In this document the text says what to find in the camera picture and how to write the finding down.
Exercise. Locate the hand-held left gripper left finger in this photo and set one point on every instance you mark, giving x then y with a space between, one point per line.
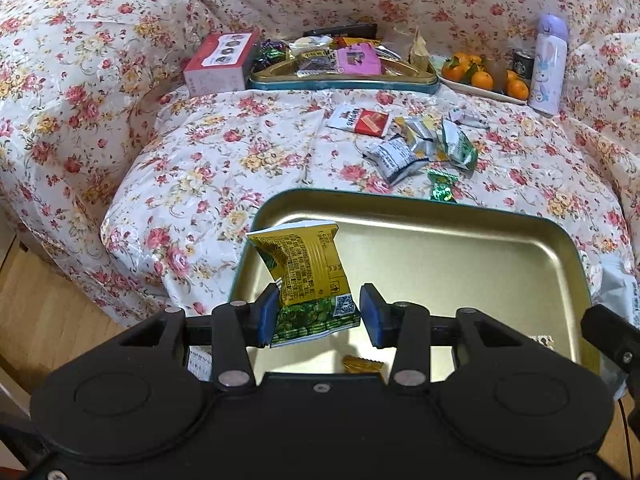
267 315

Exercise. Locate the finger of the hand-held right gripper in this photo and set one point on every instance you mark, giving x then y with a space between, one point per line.
610 337

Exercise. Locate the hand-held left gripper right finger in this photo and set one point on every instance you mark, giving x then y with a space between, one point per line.
372 317

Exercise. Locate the gold foil candy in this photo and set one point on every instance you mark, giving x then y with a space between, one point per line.
362 364

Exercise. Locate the yellow green pea packet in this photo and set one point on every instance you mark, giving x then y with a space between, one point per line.
305 270

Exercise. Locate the gold tin tray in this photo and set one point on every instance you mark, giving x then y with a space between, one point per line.
450 270

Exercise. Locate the green foil candy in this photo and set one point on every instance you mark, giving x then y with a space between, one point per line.
442 187

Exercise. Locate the white dark snack packet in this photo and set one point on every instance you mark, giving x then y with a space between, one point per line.
395 157

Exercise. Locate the green white snack packet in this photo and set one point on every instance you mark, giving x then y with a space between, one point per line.
460 147

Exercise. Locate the red white snack packet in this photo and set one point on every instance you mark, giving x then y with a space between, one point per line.
370 121

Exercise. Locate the teal tin tray with snacks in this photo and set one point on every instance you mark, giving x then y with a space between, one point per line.
350 82

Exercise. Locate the translucent plastic sheet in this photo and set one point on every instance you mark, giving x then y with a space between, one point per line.
620 285

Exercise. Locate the floral covered sofa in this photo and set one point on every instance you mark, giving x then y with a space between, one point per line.
200 160

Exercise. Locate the silver yellow snack packet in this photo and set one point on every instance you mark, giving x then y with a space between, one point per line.
426 137
406 132

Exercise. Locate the small white wrapped snack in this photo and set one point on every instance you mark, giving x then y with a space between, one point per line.
467 117

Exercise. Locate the pink red cardboard box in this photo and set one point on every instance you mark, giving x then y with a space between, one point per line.
215 77

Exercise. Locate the white fruit plate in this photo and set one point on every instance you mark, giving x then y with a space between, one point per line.
480 91

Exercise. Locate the dark purple snack packet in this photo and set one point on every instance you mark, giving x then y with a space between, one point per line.
316 65

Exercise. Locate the pink snack packet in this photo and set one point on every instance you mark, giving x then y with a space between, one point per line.
357 60

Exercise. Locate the pile of mandarin oranges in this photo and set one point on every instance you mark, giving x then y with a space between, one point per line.
482 81

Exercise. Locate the green purple candy bag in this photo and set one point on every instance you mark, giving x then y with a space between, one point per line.
270 52

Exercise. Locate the white yellow snack packet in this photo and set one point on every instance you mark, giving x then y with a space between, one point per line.
310 49

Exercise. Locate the purple thermos bottle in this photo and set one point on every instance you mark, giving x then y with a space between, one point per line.
547 75

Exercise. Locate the tan paper wrapper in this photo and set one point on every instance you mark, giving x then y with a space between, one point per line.
419 50

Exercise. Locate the brown kiwi fruit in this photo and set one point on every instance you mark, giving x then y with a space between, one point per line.
495 70

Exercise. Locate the small dark can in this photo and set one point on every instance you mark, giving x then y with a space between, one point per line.
522 65

